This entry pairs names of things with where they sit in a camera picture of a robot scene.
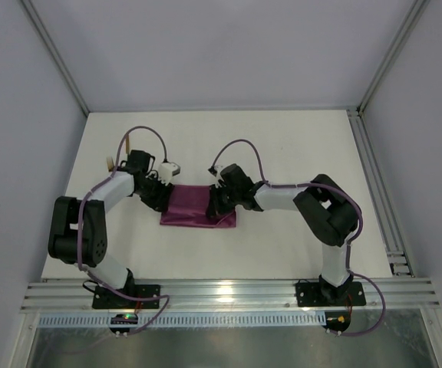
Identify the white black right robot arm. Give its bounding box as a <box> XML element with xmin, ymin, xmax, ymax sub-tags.
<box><xmin>206</xmin><ymin>163</ymin><xmax>362</xmax><ymax>304</ymax></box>

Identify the gold knife black handle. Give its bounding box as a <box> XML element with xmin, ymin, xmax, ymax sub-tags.
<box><xmin>125</xmin><ymin>134</ymin><xmax>130</xmax><ymax>155</ymax></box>

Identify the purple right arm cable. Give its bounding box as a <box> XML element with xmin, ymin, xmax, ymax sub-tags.
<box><xmin>209</xmin><ymin>138</ymin><xmax>387</xmax><ymax>338</ymax></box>

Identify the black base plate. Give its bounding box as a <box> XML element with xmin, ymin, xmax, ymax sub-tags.
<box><xmin>91</xmin><ymin>284</ymin><xmax>161</xmax><ymax>310</ymax></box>
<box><xmin>295</xmin><ymin>278</ymin><xmax>367</xmax><ymax>307</ymax></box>

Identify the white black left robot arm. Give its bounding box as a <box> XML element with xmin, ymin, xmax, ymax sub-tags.
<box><xmin>48</xmin><ymin>150</ymin><xmax>180</xmax><ymax>300</ymax></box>

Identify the gold fork black handle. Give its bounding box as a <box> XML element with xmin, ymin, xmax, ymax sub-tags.
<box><xmin>106</xmin><ymin>156</ymin><xmax>114</xmax><ymax>173</ymax></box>

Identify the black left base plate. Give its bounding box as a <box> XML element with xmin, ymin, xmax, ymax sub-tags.
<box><xmin>91</xmin><ymin>284</ymin><xmax>161</xmax><ymax>310</ymax></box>

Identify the right corner frame post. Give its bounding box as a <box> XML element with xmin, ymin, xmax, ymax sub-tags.
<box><xmin>356</xmin><ymin>0</ymin><xmax>430</xmax><ymax>116</ymax></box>

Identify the aluminium right side rail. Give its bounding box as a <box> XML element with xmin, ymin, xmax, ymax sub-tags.
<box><xmin>347</xmin><ymin>110</ymin><xmax>415</xmax><ymax>278</ymax></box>

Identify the corner frame post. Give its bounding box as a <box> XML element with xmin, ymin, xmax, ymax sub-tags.
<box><xmin>356</xmin><ymin>0</ymin><xmax>430</xmax><ymax>116</ymax></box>
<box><xmin>18</xmin><ymin>0</ymin><xmax>91</xmax><ymax>117</ymax></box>

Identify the controller board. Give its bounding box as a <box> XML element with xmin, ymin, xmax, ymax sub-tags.
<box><xmin>108</xmin><ymin>313</ymin><xmax>138</xmax><ymax>337</ymax></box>
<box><xmin>323</xmin><ymin>313</ymin><xmax>351</xmax><ymax>337</ymax></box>

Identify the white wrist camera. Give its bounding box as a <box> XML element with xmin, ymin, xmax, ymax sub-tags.
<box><xmin>157</xmin><ymin>162</ymin><xmax>181</xmax><ymax>185</ymax></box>
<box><xmin>208</xmin><ymin>165</ymin><xmax>223</xmax><ymax>179</ymax></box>

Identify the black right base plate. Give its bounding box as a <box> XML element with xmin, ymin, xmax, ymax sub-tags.
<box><xmin>295</xmin><ymin>278</ymin><xmax>367</xmax><ymax>307</ymax></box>

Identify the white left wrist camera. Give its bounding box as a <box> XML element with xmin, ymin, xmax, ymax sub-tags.
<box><xmin>157</xmin><ymin>162</ymin><xmax>181</xmax><ymax>185</ymax></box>

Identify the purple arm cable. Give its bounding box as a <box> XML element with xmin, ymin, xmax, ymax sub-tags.
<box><xmin>209</xmin><ymin>138</ymin><xmax>387</xmax><ymax>338</ymax></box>
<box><xmin>75</xmin><ymin>126</ymin><xmax>172</xmax><ymax>338</ymax></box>

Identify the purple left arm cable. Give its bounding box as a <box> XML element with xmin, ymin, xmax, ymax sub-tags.
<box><xmin>75</xmin><ymin>126</ymin><xmax>172</xmax><ymax>338</ymax></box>

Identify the purple cloth napkin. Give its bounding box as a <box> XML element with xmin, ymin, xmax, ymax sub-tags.
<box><xmin>160</xmin><ymin>185</ymin><xmax>237</xmax><ymax>229</ymax></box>

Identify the aluminium rail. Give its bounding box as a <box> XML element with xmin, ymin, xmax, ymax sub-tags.
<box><xmin>347</xmin><ymin>110</ymin><xmax>415</xmax><ymax>278</ymax></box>
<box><xmin>20</xmin><ymin>278</ymin><xmax>440</xmax><ymax>313</ymax></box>

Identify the left controller board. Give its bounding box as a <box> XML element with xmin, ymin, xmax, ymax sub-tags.
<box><xmin>108</xmin><ymin>313</ymin><xmax>138</xmax><ymax>337</ymax></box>

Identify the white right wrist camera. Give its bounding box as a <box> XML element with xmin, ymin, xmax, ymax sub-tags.
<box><xmin>208</xmin><ymin>165</ymin><xmax>223</xmax><ymax>179</ymax></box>

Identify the aluminium front rail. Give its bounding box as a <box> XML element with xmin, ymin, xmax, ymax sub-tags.
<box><xmin>20</xmin><ymin>278</ymin><xmax>440</xmax><ymax>313</ymax></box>

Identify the left corner frame post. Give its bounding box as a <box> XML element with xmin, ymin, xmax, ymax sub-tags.
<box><xmin>18</xmin><ymin>0</ymin><xmax>91</xmax><ymax>117</ymax></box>

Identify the right controller board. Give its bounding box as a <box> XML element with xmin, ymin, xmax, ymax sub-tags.
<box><xmin>323</xmin><ymin>313</ymin><xmax>351</xmax><ymax>337</ymax></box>

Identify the slotted grey cable duct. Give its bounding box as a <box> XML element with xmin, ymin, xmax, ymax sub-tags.
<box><xmin>38</xmin><ymin>310</ymin><xmax>325</xmax><ymax>328</ymax></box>

